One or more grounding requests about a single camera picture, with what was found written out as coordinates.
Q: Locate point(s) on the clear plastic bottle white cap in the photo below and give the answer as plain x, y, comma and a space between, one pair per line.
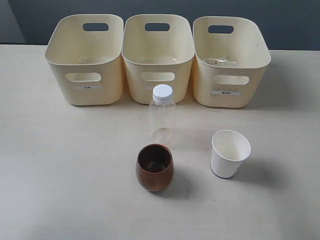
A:
162, 115

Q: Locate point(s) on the brown wooden cup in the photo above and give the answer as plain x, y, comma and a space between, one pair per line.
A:
154, 167

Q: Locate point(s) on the white paper cup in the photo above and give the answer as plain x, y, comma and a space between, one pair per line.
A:
230, 150

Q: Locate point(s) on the white label on right bin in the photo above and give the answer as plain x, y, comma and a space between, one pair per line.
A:
226, 93

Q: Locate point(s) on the middle cream plastic bin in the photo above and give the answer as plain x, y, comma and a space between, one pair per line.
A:
157, 49

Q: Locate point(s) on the cream plastic bin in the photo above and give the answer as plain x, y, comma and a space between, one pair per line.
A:
157, 49
85, 49
230, 55

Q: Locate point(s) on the white label on left bin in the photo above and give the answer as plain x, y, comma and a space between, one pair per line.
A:
87, 87

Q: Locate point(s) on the right cream plastic bin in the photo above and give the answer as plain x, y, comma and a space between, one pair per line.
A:
230, 55

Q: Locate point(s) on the left cream plastic bin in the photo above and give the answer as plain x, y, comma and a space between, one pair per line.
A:
85, 49

